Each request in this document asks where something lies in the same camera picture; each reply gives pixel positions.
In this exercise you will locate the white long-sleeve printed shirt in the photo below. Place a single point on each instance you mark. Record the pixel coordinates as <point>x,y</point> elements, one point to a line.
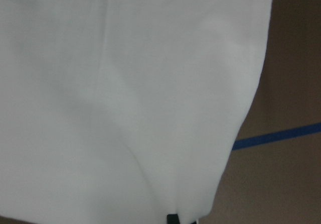
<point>123,111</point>

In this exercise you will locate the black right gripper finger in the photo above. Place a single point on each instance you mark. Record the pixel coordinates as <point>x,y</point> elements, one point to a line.
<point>172,219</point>

